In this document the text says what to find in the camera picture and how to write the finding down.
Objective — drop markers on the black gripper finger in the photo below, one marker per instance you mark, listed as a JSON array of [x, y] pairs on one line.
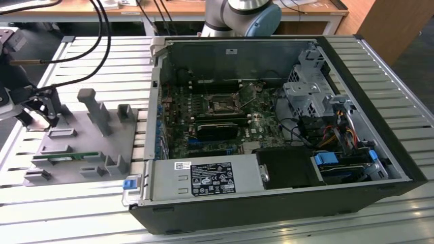
[[51, 109], [26, 118]]

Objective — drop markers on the black RAM slot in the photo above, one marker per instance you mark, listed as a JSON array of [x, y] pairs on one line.
[[221, 117], [221, 122], [217, 83], [217, 89]]

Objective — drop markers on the CPU socket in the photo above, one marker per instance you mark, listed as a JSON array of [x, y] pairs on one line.
[[224, 105]]

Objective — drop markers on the grey parts rack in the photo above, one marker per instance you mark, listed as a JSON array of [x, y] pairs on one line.
[[85, 142]]

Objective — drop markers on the green RAM stick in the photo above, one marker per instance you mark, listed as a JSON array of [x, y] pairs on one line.
[[78, 155]]

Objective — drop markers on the blue case latch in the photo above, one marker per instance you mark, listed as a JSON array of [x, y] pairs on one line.
[[130, 184]]

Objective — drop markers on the grey power supply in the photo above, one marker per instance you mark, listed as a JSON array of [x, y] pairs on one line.
[[164, 178]]

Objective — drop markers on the white barcode sticker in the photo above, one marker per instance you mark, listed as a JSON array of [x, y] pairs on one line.
[[184, 165]]

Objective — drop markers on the black graphics card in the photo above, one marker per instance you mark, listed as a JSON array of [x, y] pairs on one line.
[[217, 132]]

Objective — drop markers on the black rating label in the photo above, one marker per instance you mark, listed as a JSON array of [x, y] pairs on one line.
[[212, 178]]

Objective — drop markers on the small white case sticker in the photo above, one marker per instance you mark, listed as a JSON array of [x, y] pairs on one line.
[[232, 51]]

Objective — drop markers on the thin metal locking lever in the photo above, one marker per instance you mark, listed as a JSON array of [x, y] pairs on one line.
[[250, 101]]

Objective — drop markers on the silver chipset heatsink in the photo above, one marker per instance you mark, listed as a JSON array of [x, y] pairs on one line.
[[252, 148]]

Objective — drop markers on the green motherboard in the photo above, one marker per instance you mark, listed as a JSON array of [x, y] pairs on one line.
[[265, 127]]

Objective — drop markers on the black open PC case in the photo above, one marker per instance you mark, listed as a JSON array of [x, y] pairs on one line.
[[237, 216]]

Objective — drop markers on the silver drive cage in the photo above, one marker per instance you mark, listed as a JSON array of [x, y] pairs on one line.
[[305, 101]]

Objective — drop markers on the white paper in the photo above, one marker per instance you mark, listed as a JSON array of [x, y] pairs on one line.
[[296, 3]]

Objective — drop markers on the blue disk carrier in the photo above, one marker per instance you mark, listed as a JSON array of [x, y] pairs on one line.
[[325, 158]]

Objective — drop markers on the small blue clip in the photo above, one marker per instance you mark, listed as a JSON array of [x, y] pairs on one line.
[[372, 155]]

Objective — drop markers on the brown wooden cabinet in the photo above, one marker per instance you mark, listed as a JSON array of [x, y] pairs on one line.
[[391, 25]]

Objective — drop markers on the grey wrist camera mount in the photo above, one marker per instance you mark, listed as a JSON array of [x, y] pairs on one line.
[[15, 40]]

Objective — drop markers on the wooden desk white frame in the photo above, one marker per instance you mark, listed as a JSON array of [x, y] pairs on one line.
[[186, 8]]

